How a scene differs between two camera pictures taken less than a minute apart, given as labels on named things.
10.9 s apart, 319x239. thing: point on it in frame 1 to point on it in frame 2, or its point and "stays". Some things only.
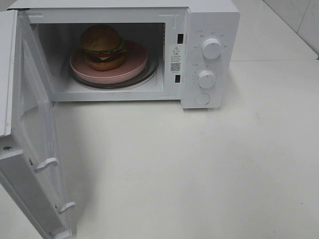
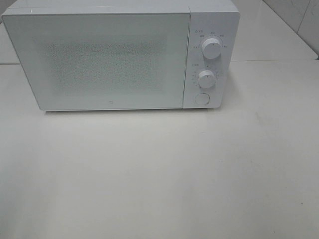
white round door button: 202,98 stays
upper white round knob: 211,48 stays
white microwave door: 30,140 to 77,61
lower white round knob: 206,78 stays
